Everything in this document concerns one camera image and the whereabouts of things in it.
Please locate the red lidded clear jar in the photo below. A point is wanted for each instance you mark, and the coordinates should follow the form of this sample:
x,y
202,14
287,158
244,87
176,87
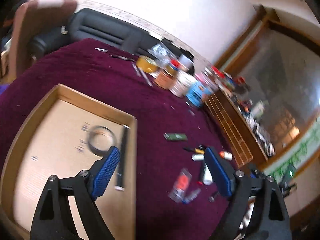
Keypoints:
x,y
215,76

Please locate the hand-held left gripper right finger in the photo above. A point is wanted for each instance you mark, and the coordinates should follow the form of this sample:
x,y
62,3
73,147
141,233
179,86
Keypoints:
x,y
217,170

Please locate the black leather sofa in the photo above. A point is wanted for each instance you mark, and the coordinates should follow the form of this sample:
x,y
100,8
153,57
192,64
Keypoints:
x,y
100,30

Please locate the silver clip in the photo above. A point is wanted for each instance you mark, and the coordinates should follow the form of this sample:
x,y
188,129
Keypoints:
x,y
101,50

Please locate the blue label clear jar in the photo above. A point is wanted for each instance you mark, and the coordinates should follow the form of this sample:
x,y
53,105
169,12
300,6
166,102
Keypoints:
x,y
196,93

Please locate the thin black pen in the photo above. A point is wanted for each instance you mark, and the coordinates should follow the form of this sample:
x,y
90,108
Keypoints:
x,y
122,58

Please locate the red lidded gold jar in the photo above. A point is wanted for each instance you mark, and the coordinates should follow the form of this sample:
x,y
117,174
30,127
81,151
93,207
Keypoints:
x,y
172,66

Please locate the yellow tape roll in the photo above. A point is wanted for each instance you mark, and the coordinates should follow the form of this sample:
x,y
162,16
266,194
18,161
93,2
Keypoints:
x,y
142,63

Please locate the white plastic tub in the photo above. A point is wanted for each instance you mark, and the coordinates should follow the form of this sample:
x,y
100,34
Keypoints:
x,y
181,85

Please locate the wooden cabinet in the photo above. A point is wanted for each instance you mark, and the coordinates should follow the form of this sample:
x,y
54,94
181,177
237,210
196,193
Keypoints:
x,y
225,120

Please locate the small black cap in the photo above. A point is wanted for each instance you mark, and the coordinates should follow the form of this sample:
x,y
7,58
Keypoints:
x,y
212,198

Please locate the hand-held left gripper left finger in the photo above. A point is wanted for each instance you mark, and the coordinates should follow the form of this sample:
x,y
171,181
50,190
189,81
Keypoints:
x,y
106,172

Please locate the shallow cardboard box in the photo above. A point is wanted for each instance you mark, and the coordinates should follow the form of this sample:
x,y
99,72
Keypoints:
x,y
50,142

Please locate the clutter of small items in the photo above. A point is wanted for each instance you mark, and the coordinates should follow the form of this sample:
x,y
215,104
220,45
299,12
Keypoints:
x,y
260,130

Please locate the small white plug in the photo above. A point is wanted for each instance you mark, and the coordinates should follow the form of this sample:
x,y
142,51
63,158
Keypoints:
x,y
64,30

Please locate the bamboo print panel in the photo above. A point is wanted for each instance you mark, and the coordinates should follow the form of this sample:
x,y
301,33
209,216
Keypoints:
x,y
300,152

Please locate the brown armchair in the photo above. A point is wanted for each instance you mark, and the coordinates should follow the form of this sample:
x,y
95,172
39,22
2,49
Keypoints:
x,y
22,30

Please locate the small green box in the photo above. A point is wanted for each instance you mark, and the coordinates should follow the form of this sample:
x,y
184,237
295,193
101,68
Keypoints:
x,y
175,136

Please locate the pink blister pack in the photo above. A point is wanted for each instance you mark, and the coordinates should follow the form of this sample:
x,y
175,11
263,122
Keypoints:
x,y
182,182

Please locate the small clear plastic piece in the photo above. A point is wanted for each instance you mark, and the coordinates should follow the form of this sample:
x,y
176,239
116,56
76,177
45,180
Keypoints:
x,y
192,112

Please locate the white cylindrical tube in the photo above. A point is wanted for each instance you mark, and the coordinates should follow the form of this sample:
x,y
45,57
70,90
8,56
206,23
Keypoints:
x,y
208,178

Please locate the clear plastic bag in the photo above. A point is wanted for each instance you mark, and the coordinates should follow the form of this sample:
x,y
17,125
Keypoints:
x,y
160,51

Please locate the black pen with yellow band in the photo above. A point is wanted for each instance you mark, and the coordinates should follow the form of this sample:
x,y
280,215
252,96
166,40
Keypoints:
x,y
192,150

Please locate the clear pen with blue tip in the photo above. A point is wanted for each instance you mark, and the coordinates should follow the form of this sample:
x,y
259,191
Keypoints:
x,y
192,195

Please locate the black marker with white end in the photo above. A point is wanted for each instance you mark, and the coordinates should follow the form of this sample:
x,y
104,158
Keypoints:
x,y
123,145

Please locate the orange jar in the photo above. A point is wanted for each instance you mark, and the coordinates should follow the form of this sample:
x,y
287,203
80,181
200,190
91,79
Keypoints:
x,y
163,78

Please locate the black tape roll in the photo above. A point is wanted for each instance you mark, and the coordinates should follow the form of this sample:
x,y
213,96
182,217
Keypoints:
x,y
91,145

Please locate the maroon tablecloth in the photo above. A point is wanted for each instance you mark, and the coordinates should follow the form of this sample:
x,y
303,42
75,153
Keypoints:
x,y
155,120

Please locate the white stick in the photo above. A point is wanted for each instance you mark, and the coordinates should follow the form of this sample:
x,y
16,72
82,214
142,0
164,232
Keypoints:
x,y
146,78
137,70

